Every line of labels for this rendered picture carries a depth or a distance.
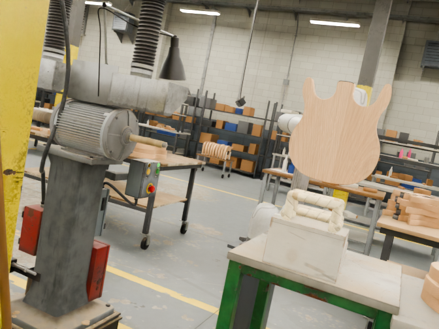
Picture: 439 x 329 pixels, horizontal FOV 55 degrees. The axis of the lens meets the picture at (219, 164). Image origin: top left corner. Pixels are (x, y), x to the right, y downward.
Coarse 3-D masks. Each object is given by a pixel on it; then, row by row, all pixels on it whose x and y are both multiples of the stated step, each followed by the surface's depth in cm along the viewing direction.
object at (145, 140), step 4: (132, 136) 202; (136, 136) 202; (140, 136) 201; (132, 140) 203; (136, 140) 202; (140, 140) 200; (144, 140) 200; (148, 140) 199; (152, 140) 198; (156, 140) 198; (148, 144) 200; (152, 144) 198; (156, 144) 197; (160, 144) 196
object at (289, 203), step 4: (288, 196) 155; (288, 200) 155; (292, 200) 154; (288, 204) 155; (292, 204) 155; (284, 208) 156; (288, 208) 155; (292, 208) 155; (288, 212) 155; (292, 212) 156; (284, 216) 155; (288, 216) 155; (288, 220) 155
